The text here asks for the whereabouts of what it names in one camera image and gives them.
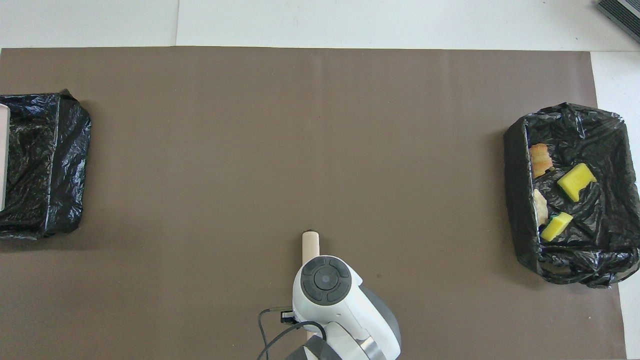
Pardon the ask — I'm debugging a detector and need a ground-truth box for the beige black-bristle hand brush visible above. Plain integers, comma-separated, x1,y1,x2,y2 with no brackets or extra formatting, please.
301,230,321,266

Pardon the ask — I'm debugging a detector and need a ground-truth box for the pale whitish bread chunk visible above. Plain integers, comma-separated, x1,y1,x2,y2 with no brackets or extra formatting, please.
532,188,550,227

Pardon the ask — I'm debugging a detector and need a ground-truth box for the yellow green-backed sponge piece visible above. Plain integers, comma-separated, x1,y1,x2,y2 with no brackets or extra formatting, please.
539,211,574,243

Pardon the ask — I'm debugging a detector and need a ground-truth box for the striped croissant piece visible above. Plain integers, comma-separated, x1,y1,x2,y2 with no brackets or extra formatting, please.
529,143,555,179

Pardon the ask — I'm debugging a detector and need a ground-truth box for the notched yellow sponge piece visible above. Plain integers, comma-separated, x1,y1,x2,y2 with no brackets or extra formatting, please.
556,163,598,203

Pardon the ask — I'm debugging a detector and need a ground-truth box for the pale pink plastic dustpan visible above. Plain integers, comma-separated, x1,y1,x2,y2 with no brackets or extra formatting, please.
0,104,11,212

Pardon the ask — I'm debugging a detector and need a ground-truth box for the black bag lined bin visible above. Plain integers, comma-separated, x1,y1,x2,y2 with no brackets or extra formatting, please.
502,102,640,288
0,90,92,241

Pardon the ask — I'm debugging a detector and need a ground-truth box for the brown table mat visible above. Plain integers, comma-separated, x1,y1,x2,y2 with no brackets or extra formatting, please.
0,46,628,360

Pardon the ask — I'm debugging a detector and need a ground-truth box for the dark ribbed device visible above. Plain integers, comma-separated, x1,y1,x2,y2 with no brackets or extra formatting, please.
595,0,640,43

